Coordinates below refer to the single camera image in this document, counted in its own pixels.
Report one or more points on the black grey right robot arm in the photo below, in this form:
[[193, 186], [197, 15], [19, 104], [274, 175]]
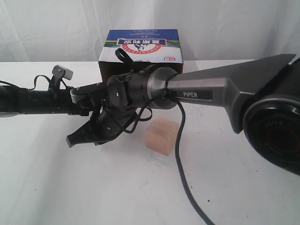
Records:
[[261, 98]]

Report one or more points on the blue white cardboard box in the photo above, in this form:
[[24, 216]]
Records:
[[145, 47]]

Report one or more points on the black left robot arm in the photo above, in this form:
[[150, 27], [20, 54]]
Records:
[[16, 101]]

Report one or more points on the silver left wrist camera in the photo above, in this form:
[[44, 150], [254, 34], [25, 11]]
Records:
[[59, 72]]

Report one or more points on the wooden cube block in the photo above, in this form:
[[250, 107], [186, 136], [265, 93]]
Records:
[[161, 135]]

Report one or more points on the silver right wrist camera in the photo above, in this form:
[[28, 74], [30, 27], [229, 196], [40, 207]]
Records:
[[96, 90]]

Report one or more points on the white backdrop curtain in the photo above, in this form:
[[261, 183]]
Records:
[[76, 30]]

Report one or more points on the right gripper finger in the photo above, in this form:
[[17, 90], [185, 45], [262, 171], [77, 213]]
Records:
[[82, 135], [102, 141]]

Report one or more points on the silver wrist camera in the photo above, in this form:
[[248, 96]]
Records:
[[59, 72], [96, 90]]

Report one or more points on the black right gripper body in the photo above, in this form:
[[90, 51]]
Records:
[[112, 122]]

